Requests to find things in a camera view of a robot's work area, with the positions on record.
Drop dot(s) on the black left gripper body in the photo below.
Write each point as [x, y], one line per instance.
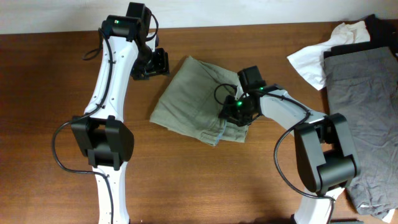
[159, 63]

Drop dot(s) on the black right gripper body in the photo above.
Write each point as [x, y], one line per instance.
[232, 115]

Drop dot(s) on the khaki green shorts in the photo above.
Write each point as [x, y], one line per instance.
[191, 103]

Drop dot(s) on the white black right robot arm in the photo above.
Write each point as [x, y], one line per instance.
[327, 159]

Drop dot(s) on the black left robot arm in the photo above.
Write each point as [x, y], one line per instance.
[130, 51]

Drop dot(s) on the grey shorts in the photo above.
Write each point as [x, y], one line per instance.
[362, 86]

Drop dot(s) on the black garment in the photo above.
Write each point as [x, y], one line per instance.
[382, 34]

